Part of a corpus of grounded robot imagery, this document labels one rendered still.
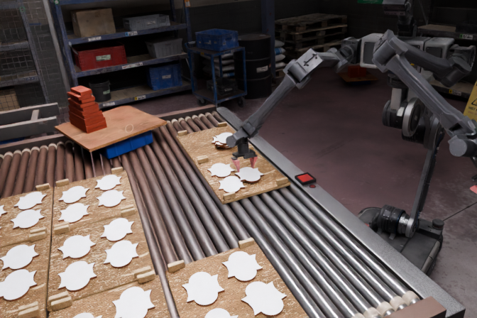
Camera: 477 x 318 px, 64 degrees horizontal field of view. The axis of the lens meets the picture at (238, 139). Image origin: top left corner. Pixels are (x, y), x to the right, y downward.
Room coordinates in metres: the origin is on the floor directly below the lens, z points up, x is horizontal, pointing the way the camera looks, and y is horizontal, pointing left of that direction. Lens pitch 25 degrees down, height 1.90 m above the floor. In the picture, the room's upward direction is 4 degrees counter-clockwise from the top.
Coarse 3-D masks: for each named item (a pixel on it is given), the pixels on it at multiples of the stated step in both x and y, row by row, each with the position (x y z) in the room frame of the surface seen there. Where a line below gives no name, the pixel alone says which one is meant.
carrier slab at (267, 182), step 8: (256, 152) 1.92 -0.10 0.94; (216, 160) 1.85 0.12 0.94; (224, 160) 1.84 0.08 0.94; (240, 160) 1.83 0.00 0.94; (248, 160) 1.82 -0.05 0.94; (256, 160) 1.82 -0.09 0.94; (264, 160) 1.81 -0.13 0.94; (200, 168) 1.77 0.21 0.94; (208, 168) 1.76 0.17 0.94; (232, 168) 1.75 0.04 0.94; (240, 168) 1.74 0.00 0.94; (264, 168) 1.73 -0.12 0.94; (272, 168) 1.72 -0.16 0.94; (208, 176) 1.68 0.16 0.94; (264, 176) 1.65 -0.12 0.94; (272, 176) 1.64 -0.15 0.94; (280, 176) 1.64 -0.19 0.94; (208, 184) 1.63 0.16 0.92; (216, 184) 1.60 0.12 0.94; (248, 184) 1.58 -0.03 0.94; (256, 184) 1.58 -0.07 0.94; (264, 184) 1.57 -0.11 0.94; (272, 184) 1.57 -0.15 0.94; (288, 184) 1.57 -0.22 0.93; (216, 192) 1.53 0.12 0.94; (224, 192) 1.52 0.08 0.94; (240, 192) 1.51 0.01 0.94; (248, 192) 1.51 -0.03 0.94; (256, 192) 1.51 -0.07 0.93; (232, 200) 1.47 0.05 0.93
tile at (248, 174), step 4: (244, 168) 1.70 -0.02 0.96; (248, 168) 1.70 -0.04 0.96; (252, 168) 1.70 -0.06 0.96; (256, 168) 1.69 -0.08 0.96; (240, 172) 1.66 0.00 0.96; (244, 172) 1.66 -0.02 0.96; (248, 172) 1.66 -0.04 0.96; (252, 172) 1.65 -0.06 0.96; (256, 172) 1.65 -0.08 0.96; (260, 172) 1.65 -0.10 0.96; (240, 176) 1.63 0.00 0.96; (244, 176) 1.62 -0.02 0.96; (248, 176) 1.62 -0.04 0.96; (252, 176) 1.62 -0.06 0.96; (256, 176) 1.62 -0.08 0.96; (260, 176) 1.63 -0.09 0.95; (244, 180) 1.60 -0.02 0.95; (248, 180) 1.58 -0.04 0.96; (252, 180) 1.58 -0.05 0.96; (256, 180) 1.58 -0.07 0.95
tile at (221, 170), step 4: (216, 164) 1.79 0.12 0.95; (220, 164) 1.78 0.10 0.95; (224, 164) 1.78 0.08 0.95; (228, 164) 1.78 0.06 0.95; (212, 168) 1.74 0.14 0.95; (216, 168) 1.74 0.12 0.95; (220, 168) 1.74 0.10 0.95; (224, 168) 1.73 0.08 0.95; (228, 168) 1.73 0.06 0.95; (212, 172) 1.70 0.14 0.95; (216, 172) 1.69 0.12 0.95; (220, 172) 1.69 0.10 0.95; (224, 172) 1.69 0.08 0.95; (228, 172) 1.69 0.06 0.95; (212, 176) 1.67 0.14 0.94; (216, 176) 1.67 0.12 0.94; (220, 176) 1.66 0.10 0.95; (224, 176) 1.66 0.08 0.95; (228, 176) 1.67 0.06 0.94
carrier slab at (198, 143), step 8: (216, 128) 2.29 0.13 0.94; (224, 128) 2.28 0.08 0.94; (176, 136) 2.21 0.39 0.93; (184, 136) 2.20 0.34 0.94; (192, 136) 2.19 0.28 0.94; (200, 136) 2.18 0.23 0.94; (208, 136) 2.17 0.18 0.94; (184, 144) 2.08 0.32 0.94; (192, 144) 2.07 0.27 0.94; (200, 144) 2.07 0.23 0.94; (208, 144) 2.06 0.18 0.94; (192, 152) 1.97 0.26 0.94; (200, 152) 1.96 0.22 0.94; (208, 152) 1.96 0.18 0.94; (216, 152) 1.95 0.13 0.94; (224, 152) 1.94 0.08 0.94; (232, 152) 1.94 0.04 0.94; (192, 160) 1.88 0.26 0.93
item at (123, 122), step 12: (120, 108) 2.51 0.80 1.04; (132, 108) 2.50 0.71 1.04; (108, 120) 2.30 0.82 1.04; (120, 120) 2.28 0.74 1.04; (132, 120) 2.27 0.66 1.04; (144, 120) 2.25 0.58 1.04; (156, 120) 2.24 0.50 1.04; (60, 132) 2.17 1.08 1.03; (72, 132) 2.13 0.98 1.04; (84, 132) 2.12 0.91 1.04; (96, 132) 2.11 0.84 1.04; (108, 132) 2.09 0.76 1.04; (120, 132) 2.08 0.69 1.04; (132, 132) 2.07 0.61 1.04; (84, 144) 1.94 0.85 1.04; (96, 144) 1.93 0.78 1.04; (108, 144) 1.95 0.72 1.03
